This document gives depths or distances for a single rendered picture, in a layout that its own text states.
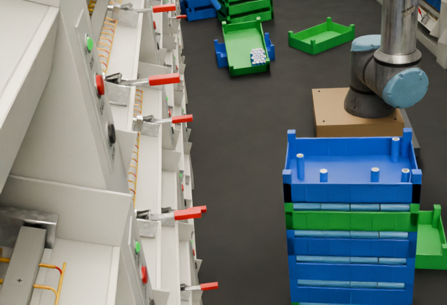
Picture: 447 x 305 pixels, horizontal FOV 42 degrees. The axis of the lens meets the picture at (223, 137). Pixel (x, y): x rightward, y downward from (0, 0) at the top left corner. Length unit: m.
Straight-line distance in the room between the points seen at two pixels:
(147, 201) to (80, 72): 0.46
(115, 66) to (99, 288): 0.40
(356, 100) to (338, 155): 0.70
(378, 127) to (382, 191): 0.85
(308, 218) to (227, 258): 0.50
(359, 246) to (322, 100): 0.99
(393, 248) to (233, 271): 0.55
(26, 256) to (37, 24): 0.16
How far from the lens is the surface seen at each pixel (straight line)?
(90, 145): 0.43
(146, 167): 0.92
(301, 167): 1.42
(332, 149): 1.52
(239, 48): 3.09
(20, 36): 0.34
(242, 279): 1.77
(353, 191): 1.35
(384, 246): 1.46
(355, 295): 1.56
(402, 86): 1.98
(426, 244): 1.89
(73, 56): 0.40
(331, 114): 2.23
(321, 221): 1.41
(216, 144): 2.40
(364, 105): 2.20
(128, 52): 0.83
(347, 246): 1.45
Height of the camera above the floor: 1.23
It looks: 30 degrees down
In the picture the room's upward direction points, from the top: 7 degrees counter-clockwise
